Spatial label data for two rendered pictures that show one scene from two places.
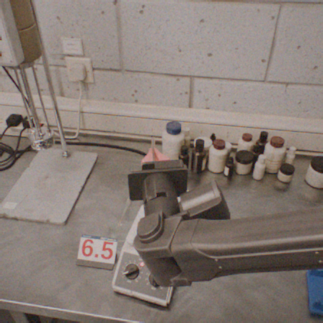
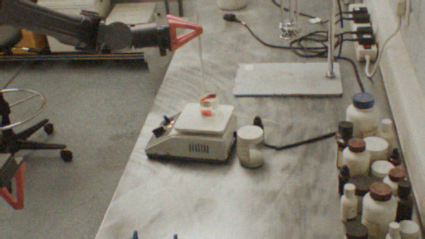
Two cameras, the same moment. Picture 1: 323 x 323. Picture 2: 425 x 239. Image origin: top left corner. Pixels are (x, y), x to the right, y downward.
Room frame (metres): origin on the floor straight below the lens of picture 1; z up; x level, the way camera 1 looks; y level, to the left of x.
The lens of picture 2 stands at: (0.53, -1.22, 1.54)
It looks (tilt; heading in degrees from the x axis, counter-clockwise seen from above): 30 degrees down; 90
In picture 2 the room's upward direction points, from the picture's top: 5 degrees counter-clockwise
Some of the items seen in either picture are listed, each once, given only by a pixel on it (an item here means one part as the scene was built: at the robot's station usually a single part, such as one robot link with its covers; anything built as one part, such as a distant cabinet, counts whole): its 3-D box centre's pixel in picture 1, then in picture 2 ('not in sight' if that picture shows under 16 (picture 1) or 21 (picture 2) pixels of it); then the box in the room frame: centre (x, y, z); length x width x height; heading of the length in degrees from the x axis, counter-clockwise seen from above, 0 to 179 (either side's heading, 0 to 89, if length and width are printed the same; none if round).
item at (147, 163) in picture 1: (160, 165); (182, 33); (0.48, 0.00, 1.05); 0.09 x 0.07 x 0.07; 6
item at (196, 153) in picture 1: (198, 155); (346, 145); (0.82, -0.12, 0.80); 0.04 x 0.04 x 0.11
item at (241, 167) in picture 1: (243, 162); (361, 193); (0.82, -0.26, 0.78); 0.05 x 0.05 x 0.06
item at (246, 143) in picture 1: (245, 146); (395, 190); (0.88, -0.27, 0.79); 0.05 x 0.05 x 0.09
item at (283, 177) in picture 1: (285, 172); (355, 238); (0.78, -0.38, 0.77); 0.04 x 0.04 x 0.04
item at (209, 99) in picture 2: not in sight; (207, 100); (0.52, 0.01, 0.87); 0.06 x 0.05 x 0.08; 150
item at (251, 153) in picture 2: not in sight; (251, 147); (0.61, -0.07, 0.79); 0.06 x 0.06 x 0.08
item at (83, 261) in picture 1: (96, 251); not in sight; (0.49, 0.15, 0.77); 0.09 x 0.06 x 0.04; 81
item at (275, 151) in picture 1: (273, 153); (378, 212); (0.83, -0.35, 0.80); 0.06 x 0.06 x 0.11
